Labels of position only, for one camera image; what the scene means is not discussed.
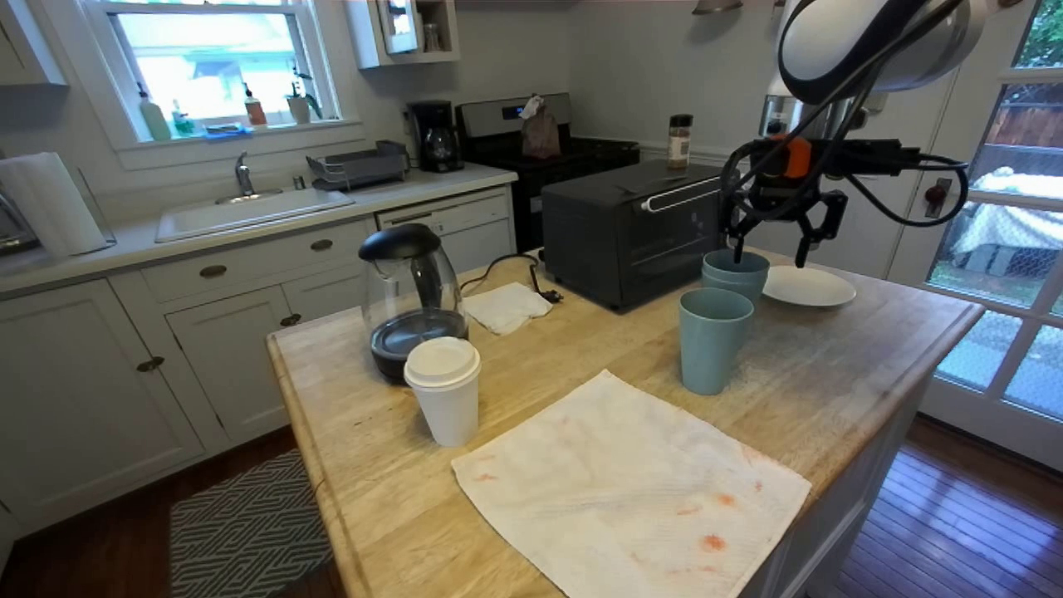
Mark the glass electric kettle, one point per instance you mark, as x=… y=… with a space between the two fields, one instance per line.
x=414 y=300

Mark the blue sponge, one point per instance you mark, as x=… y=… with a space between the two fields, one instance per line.
x=226 y=130

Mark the white wall cabinet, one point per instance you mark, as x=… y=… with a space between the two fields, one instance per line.
x=401 y=36

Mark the windowsill brush holder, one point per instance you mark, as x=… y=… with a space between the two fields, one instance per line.
x=304 y=100

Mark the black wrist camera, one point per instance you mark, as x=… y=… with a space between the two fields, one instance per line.
x=869 y=156

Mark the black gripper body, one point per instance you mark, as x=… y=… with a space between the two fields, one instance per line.
x=789 y=184

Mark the spice jar with black lid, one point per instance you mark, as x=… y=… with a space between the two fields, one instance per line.
x=679 y=140

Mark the black toaster oven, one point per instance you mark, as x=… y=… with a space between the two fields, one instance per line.
x=618 y=236

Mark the grey patterned rug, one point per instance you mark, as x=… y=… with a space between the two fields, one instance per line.
x=252 y=532

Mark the black steel stove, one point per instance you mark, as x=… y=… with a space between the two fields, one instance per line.
x=575 y=154

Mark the dark door knob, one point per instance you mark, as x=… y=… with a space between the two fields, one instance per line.
x=939 y=197

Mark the kitchen window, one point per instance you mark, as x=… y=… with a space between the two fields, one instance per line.
x=212 y=69

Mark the white kitchen sink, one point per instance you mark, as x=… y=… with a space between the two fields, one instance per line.
x=252 y=213

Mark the small white napkin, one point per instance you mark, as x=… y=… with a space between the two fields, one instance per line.
x=502 y=308

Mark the white lidded paper cup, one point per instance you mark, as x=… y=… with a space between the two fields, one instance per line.
x=448 y=386

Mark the black coffee maker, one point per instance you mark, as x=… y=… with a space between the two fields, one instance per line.
x=438 y=138

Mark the bottle with red label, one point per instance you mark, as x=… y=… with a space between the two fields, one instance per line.
x=255 y=107

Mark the white kitchen island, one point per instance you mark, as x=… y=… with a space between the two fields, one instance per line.
x=853 y=509

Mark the white round plate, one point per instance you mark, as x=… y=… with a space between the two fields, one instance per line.
x=820 y=287

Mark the stained white cloth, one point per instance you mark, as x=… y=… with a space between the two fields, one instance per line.
x=618 y=499

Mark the white counter cabinets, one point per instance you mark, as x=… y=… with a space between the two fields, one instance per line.
x=219 y=344

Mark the white glass panel door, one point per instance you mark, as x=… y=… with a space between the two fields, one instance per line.
x=998 y=335

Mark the orange gripper mount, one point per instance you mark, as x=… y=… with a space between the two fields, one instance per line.
x=799 y=156

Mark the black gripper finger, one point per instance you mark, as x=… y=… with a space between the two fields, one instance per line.
x=739 y=236
x=804 y=245

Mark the white soap bottle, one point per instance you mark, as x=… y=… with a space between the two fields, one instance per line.
x=153 y=120

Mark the white paper towel roll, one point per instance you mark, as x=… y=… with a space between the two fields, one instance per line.
x=51 y=203

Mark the chrome sink faucet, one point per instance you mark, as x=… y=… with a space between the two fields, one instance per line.
x=244 y=176

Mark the brown paper bag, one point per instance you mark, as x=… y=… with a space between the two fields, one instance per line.
x=543 y=134

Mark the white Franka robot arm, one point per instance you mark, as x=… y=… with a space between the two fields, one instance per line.
x=853 y=38

